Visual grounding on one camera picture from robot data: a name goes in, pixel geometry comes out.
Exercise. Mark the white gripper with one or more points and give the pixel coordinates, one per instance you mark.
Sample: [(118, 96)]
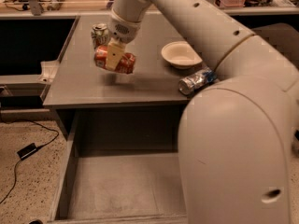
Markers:
[(123, 30)]

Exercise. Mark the red coke can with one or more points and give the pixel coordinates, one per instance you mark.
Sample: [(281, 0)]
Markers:
[(126, 64)]

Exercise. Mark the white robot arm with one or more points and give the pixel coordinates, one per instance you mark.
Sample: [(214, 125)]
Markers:
[(234, 137)]

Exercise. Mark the green white soda can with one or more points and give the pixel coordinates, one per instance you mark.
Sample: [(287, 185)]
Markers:
[(99, 34)]

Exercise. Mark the blue silver crushed can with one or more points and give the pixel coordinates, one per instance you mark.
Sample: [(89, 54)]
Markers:
[(196, 81)]

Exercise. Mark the open grey top drawer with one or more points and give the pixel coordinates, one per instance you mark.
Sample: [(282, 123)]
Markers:
[(120, 169)]

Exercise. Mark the grey cabinet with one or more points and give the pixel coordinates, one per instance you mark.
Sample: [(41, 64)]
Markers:
[(80, 84)]

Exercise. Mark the white bowl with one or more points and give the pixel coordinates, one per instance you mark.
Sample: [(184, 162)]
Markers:
[(180, 55)]

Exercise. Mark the black power adapter with cable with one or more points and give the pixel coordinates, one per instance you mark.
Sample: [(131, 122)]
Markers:
[(27, 152)]

